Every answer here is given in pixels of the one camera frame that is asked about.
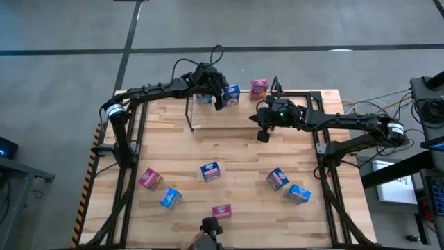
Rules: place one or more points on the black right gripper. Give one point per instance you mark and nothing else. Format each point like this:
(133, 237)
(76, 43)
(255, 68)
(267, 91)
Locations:
(281, 114)

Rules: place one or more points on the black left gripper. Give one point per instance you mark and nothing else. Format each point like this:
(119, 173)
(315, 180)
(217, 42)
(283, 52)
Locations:
(208, 80)

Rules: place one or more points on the dark blue Frosted Flakes box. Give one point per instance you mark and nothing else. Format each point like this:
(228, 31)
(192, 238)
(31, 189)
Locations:
(231, 93)
(210, 171)
(277, 178)

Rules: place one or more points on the light blue Rice Krispies box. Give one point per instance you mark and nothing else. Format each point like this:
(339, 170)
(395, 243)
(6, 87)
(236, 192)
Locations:
(298, 193)
(204, 99)
(170, 197)

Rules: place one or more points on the magenta Raisin Bran box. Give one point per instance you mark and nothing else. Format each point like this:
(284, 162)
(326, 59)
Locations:
(222, 210)
(150, 178)
(258, 88)

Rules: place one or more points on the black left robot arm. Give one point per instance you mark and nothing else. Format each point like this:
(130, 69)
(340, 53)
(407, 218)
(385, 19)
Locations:
(152, 91)

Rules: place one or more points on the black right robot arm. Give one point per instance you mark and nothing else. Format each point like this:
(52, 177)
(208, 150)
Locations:
(347, 121)

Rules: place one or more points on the red zip tie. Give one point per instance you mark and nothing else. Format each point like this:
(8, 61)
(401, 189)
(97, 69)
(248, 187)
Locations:
(327, 175)

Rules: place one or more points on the black metal beam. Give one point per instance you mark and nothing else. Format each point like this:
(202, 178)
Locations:
(395, 171)

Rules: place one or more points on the white board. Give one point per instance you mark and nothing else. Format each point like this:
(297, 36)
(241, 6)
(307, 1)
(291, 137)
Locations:
(395, 192)

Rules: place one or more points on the grey equipment cart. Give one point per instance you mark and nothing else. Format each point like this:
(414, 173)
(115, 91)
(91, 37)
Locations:
(418, 91)

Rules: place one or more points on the yellow black hazard tape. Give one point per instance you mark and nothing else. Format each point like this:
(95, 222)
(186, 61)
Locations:
(84, 198)

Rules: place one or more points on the dark screen blue glow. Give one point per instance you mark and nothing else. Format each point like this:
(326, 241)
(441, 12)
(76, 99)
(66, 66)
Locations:
(435, 146)

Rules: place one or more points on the small black object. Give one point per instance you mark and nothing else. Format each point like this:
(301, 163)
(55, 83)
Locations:
(412, 239)

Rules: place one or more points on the black keyboard blue keys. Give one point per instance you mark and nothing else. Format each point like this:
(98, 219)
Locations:
(439, 194)

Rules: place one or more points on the grey metal table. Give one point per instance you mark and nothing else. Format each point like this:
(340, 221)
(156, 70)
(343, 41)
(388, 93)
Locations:
(27, 168)

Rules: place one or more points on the black monitor blue light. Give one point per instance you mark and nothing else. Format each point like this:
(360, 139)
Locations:
(7, 147)

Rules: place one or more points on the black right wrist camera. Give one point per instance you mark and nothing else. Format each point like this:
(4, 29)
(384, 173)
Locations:
(263, 136)

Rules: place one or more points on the silver metal bracket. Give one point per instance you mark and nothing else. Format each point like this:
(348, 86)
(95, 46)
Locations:
(136, 148)
(321, 148)

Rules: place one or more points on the black aluminium table frame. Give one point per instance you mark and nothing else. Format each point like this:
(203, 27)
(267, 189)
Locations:
(126, 222)

